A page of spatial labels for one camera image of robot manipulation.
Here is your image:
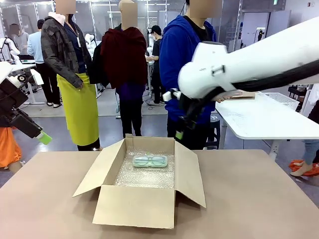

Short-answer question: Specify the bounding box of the clear bubble wrap sheet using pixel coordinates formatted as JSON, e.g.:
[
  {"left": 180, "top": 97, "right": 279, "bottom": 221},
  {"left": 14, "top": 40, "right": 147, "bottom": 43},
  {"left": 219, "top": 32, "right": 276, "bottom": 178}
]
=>
[{"left": 113, "top": 145, "right": 175, "bottom": 189}]

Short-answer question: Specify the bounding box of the mannequin with yellow apron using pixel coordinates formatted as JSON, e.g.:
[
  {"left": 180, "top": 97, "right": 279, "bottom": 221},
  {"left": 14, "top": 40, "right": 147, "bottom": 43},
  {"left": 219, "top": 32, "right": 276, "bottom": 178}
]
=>
[{"left": 41, "top": 0, "right": 101, "bottom": 151}]

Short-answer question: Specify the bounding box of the white side table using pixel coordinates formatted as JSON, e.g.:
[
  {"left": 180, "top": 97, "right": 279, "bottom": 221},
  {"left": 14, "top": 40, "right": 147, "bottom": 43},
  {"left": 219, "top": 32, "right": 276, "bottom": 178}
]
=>
[{"left": 215, "top": 93, "right": 319, "bottom": 160}]

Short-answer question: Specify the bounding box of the person in jeans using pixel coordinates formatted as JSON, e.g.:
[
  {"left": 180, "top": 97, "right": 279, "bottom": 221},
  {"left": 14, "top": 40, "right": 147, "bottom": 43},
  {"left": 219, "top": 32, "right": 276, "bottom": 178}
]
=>
[{"left": 290, "top": 84, "right": 319, "bottom": 178}]

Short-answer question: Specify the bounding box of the mannequin with maroon cloth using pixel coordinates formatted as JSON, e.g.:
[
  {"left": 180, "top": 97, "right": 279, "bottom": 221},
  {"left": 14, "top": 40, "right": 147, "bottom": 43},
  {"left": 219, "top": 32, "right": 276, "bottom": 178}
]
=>
[{"left": 89, "top": 0, "right": 148, "bottom": 139}]

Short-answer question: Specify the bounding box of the person in light blue shirt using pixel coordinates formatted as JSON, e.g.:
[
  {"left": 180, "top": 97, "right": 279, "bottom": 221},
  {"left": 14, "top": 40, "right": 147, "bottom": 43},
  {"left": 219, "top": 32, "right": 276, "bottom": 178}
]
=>
[{"left": 26, "top": 19, "right": 62, "bottom": 108}]

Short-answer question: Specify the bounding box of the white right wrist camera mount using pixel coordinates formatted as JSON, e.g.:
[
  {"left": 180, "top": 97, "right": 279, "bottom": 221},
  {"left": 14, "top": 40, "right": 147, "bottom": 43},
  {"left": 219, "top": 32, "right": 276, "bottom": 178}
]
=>
[{"left": 162, "top": 88, "right": 182, "bottom": 102}]

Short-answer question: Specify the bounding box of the person's left hand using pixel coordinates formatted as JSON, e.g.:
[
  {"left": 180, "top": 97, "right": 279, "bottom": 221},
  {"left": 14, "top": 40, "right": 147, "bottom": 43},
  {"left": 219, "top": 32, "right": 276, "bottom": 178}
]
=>
[{"left": 214, "top": 91, "right": 243, "bottom": 104}]

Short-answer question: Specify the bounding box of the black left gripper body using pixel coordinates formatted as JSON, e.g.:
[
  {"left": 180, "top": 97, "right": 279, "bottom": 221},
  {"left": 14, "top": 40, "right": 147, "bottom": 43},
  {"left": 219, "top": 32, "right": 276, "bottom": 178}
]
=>
[{"left": 0, "top": 77, "right": 28, "bottom": 127}]

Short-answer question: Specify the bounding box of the white plastic basket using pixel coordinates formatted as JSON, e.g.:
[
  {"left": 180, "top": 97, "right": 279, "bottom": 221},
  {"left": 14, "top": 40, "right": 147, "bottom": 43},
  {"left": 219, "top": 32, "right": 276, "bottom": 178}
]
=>
[{"left": 258, "top": 92, "right": 300, "bottom": 112}]

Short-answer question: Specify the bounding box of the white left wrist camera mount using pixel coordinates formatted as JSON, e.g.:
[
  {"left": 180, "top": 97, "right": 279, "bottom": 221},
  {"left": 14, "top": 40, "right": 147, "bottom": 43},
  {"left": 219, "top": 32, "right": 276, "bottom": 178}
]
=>
[{"left": 12, "top": 69, "right": 44, "bottom": 88}]

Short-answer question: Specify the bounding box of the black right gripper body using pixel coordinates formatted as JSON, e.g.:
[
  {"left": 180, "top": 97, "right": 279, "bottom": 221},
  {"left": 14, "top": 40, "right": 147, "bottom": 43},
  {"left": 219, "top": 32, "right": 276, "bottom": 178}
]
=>
[{"left": 178, "top": 94, "right": 207, "bottom": 125}]

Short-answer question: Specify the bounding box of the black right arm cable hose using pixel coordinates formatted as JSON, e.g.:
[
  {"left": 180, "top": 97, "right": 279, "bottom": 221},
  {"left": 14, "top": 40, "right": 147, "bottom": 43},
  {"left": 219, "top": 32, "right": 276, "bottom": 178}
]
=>
[{"left": 211, "top": 63, "right": 319, "bottom": 101}]

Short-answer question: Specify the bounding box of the mint green glasses case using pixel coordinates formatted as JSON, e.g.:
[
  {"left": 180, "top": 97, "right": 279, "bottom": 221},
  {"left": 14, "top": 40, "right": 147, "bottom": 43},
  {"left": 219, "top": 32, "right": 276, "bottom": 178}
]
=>
[{"left": 132, "top": 154, "right": 169, "bottom": 168}]

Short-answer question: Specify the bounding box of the large open cardboard box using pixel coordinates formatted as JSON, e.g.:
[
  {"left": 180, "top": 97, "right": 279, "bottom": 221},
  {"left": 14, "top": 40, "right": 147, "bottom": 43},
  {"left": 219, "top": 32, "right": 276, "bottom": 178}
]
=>
[{"left": 72, "top": 133, "right": 207, "bottom": 229}]

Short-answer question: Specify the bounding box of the orange cloth on floor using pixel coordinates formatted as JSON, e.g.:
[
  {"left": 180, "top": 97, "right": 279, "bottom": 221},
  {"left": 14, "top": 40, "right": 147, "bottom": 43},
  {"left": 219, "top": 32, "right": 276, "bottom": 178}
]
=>
[{"left": 289, "top": 159, "right": 319, "bottom": 177}]

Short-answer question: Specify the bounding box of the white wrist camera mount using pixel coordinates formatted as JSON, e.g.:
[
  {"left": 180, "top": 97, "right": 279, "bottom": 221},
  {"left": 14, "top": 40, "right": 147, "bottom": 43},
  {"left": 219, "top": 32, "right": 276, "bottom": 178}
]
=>
[
  {"left": 162, "top": 88, "right": 182, "bottom": 102},
  {"left": 12, "top": 69, "right": 44, "bottom": 88}
]

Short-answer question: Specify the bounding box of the white background work table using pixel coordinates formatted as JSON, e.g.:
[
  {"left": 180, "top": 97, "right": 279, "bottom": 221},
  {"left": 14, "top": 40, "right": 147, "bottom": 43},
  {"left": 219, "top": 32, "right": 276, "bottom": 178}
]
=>
[{"left": 9, "top": 54, "right": 45, "bottom": 105}]

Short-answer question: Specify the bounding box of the person in grey hoodie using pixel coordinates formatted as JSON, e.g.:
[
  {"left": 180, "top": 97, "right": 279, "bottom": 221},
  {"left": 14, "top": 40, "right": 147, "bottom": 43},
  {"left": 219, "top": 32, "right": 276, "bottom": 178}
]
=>
[{"left": 9, "top": 23, "right": 30, "bottom": 56}]

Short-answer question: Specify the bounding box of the person in blue hoodie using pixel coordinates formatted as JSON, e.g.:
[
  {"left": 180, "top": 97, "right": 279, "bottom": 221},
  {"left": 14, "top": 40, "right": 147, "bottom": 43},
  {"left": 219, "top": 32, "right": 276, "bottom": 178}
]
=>
[{"left": 159, "top": 0, "right": 244, "bottom": 150}]

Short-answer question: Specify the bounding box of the black plastic stool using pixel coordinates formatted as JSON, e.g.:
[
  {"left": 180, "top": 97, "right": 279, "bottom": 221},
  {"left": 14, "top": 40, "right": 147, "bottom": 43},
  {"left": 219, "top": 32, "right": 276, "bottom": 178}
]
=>
[{"left": 206, "top": 114, "right": 221, "bottom": 150}]

